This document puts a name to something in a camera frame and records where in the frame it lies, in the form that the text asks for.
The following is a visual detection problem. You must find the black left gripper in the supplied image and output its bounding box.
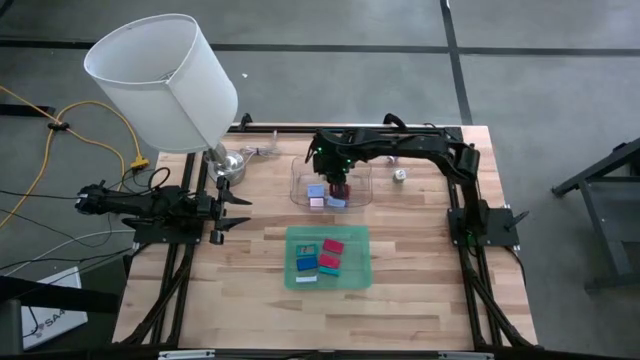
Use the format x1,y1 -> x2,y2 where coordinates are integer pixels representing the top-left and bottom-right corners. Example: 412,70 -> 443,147
195,175 -> 253,246

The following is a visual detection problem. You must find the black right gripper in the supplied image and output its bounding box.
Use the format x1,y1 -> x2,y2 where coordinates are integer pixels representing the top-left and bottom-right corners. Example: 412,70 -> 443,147
307,129 -> 357,199

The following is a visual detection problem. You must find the clear plastic bin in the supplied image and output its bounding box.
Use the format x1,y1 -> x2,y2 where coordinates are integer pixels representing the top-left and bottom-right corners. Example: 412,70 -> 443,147
289,154 -> 375,215

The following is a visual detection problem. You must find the silver lamp base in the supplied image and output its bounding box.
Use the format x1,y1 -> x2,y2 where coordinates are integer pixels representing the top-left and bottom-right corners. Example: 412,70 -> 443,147
203,142 -> 247,187

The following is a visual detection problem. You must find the teal translucent bin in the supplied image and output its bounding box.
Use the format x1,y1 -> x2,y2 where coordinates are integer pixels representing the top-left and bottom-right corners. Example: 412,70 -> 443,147
283,224 -> 375,292

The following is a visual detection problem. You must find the white lamp shade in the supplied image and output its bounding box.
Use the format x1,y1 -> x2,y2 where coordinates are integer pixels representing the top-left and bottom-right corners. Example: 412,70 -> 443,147
83,13 -> 240,155

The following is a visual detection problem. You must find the dark beam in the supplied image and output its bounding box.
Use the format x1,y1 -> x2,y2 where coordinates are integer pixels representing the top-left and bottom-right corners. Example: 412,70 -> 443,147
0,274 -> 121,315

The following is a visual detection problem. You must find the white printed sign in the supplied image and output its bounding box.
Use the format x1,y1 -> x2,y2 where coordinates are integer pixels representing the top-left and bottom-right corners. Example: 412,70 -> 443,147
19,266 -> 89,351

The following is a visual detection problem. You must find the black floor bar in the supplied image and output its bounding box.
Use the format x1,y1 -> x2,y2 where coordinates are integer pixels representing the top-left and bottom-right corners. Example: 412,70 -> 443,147
0,103 -> 56,117

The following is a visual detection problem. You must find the black metal stand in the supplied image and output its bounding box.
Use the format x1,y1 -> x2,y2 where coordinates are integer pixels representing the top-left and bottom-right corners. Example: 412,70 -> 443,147
551,135 -> 640,294

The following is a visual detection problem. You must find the clear coiled lamp cable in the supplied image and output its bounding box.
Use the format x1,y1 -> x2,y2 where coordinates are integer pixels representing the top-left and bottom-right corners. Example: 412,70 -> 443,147
239,130 -> 282,159

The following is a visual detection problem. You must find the yellow extension cord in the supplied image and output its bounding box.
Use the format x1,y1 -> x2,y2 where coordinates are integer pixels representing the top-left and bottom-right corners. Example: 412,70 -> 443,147
0,84 -> 151,231

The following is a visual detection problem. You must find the silver bracket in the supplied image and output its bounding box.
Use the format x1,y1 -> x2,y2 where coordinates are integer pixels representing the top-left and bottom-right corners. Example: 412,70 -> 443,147
158,349 -> 216,360
438,351 -> 495,360

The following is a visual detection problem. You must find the white floor cable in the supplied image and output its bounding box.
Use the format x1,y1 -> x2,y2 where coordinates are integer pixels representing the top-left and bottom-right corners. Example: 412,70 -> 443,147
0,228 -> 137,277

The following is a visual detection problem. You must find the black floor cable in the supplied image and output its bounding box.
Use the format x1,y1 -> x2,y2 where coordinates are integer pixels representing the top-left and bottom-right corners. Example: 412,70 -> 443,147
0,248 -> 135,272

